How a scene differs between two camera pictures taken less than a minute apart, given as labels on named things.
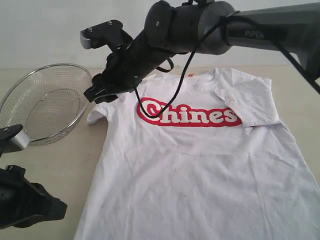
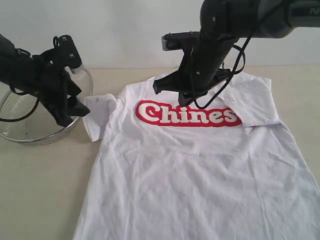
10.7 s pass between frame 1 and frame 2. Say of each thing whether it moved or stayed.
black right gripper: moved
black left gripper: moved
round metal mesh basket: stayed
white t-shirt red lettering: stayed
